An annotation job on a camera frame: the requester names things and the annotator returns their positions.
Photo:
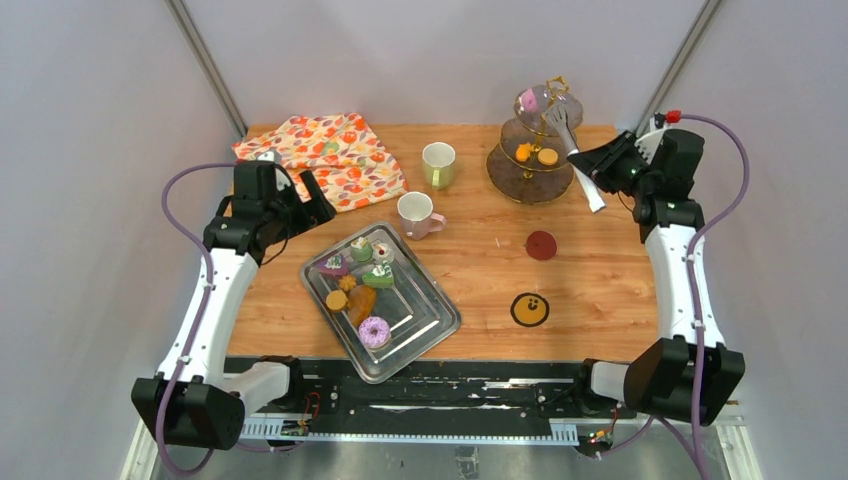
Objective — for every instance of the green round cupcake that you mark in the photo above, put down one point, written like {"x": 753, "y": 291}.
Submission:
{"x": 361, "y": 249}

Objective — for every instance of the orange fish-shaped cookie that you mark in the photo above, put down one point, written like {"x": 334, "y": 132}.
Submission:
{"x": 523, "y": 152}

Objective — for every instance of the purple cake slice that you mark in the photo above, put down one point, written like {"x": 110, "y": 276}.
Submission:
{"x": 334, "y": 265}

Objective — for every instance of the round yellow cracker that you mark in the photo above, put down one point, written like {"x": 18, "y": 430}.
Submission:
{"x": 547, "y": 156}
{"x": 336, "y": 301}

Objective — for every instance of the black table front rail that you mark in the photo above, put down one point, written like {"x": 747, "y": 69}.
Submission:
{"x": 442, "y": 402}

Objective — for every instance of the swirl butter cookie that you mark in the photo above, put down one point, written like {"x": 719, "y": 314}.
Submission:
{"x": 347, "y": 282}

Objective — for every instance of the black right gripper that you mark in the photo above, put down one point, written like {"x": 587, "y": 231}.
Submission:
{"x": 600, "y": 162}

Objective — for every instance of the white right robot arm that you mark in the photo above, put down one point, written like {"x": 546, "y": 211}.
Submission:
{"x": 688, "y": 374}

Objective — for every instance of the green kiwi cake slice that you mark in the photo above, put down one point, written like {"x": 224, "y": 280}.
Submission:
{"x": 380, "y": 276}

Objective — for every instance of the silver metal tray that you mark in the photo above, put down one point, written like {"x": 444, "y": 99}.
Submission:
{"x": 418, "y": 311}

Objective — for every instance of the pink mug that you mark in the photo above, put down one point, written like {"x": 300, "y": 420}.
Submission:
{"x": 417, "y": 215}

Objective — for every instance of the silver white tongs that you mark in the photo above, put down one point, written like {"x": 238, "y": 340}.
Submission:
{"x": 556, "y": 117}

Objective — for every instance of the green mug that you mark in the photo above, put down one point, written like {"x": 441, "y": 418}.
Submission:
{"x": 439, "y": 160}

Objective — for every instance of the floral orange cloth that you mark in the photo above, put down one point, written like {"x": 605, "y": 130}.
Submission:
{"x": 350, "y": 163}

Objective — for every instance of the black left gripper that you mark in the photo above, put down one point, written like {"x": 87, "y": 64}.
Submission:
{"x": 314, "y": 211}

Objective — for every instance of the three-tier glass cake stand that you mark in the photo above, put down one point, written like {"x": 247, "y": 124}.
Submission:
{"x": 532, "y": 183}

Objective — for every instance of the white coconut cherry cake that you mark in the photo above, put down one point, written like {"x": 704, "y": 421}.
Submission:
{"x": 382, "y": 253}

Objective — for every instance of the red round coaster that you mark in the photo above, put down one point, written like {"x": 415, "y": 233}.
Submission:
{"x": 541, "y": 245}

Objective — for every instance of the pink frosted donut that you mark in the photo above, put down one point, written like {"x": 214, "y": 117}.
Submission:
{"x": 374, "y": 332}

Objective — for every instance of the brown bread roll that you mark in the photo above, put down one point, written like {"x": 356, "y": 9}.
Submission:
{"x": 361, "y": 301}

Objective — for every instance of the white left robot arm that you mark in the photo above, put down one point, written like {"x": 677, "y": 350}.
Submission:
{"x": 189, "y": 401}

